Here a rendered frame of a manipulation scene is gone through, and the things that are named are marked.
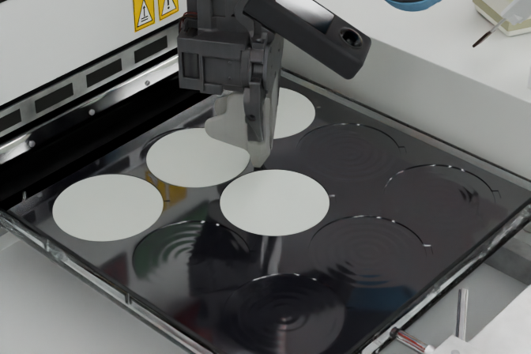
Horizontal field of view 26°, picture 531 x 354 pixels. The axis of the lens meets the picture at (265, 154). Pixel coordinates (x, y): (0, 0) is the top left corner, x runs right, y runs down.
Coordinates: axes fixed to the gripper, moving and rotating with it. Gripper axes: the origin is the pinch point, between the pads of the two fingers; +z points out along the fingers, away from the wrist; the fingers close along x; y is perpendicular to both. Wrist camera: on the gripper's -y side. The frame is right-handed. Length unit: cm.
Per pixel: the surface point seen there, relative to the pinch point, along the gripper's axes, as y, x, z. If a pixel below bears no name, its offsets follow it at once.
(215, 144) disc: 5.6, -2.4, 1.2
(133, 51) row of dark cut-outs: 15.2, -7.3, -5.3
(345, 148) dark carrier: -7.0, -4.8, 1.4
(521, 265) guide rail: -25.0, 2.1, 7.3
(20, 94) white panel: 22.2, 4.6, -6.6
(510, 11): -21.1, -10.1, -12.6
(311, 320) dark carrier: -8.4, 20.1, 1.3
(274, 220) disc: -2.7, 8.1, 1.3
